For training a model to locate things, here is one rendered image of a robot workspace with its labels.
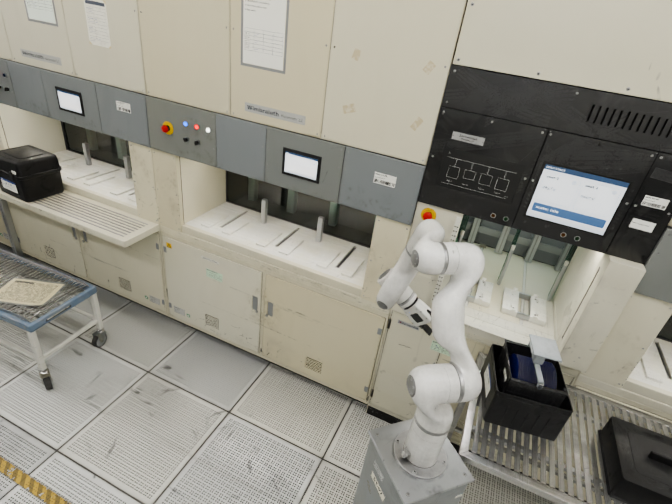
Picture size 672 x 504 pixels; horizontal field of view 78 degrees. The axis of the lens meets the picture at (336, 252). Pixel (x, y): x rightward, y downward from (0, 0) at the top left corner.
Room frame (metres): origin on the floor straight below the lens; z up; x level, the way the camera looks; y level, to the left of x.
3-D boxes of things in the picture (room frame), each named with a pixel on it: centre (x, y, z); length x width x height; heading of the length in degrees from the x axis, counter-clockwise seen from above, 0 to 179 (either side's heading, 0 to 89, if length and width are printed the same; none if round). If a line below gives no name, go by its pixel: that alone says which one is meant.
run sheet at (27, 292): (1.81, 1.71, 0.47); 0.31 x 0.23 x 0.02; 92
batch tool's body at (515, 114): (1.96, -0.88, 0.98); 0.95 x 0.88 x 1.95; 160
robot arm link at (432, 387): (0.93, -0.37, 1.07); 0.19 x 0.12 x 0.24; 106
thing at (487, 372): (1.24, -0.83, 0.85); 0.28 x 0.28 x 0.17; 80
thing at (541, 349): (1.24, -0.83, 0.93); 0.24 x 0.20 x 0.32; 170
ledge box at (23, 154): (2.38, 2.00, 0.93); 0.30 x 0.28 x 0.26; 68
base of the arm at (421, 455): (0.94, -0.40, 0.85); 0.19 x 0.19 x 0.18
